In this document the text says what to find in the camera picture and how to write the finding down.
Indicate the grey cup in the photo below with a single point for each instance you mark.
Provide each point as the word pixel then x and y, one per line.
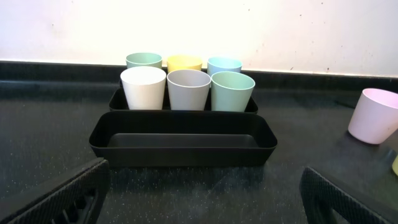
pixel 188 93

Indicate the pink cup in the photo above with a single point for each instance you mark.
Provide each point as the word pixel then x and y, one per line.
pixel 371 119

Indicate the blue cup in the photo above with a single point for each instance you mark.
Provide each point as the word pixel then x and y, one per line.
pixel 224 65

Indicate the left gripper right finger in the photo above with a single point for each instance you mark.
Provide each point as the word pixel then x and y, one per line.
pixel 335 202

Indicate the green cup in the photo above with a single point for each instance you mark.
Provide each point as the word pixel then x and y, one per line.
pixel 143 59
pixel 230 95

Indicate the yellow cup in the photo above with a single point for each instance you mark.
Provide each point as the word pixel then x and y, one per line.
pixel 395 165
pixel 184 63

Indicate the black tray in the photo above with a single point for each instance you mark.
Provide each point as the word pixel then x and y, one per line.
pixel 186 155
pixel 114 102

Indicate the white cup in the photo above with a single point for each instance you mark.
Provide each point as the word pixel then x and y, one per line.
pixel 143 90

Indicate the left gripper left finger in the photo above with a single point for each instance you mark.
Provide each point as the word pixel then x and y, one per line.
pixel 62 199

